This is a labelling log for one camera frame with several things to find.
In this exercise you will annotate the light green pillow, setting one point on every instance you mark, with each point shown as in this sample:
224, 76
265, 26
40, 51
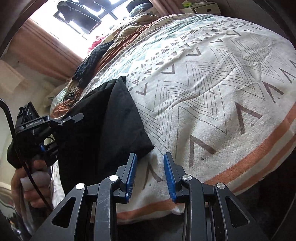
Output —
58, 99

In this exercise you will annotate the person left hand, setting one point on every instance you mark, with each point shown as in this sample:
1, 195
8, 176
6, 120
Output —
22, 188

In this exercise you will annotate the white bedside drawer cabinet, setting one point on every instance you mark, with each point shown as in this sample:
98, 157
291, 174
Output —
200, 7

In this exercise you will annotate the dark knitted sweater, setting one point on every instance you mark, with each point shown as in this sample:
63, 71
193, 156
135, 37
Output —
85, 71

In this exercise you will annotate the red cloth on sill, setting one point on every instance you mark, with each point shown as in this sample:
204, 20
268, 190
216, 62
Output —
98, 40

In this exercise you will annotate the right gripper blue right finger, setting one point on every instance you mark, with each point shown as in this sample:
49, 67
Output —
174, 173

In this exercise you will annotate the pink curtain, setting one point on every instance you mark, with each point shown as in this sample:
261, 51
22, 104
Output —
43, 53
167, 7

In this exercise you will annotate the dark clothes pile on sill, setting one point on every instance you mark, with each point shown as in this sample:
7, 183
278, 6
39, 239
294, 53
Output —
138, 6

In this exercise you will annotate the pink curtain right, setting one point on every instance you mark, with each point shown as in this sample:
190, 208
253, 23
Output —
167, 7

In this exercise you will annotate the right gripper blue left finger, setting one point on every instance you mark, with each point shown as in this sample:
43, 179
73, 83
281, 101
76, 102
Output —
126, 174

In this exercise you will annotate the pink curtain left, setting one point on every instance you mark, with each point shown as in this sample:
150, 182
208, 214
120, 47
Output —
43, 53

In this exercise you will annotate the hanging dark garment right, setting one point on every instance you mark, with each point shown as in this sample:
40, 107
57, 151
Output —
96, 5

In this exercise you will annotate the patterned white bed quilt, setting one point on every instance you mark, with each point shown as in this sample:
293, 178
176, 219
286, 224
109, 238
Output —
218, 93

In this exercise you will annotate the orange brown blanket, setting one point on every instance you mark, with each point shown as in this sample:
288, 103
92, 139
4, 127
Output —
124, 37

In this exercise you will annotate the black cable headset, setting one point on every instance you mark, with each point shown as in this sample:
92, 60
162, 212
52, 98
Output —
69, 99

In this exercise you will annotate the large black jacket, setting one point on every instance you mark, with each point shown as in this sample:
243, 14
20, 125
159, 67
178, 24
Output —
93, 148

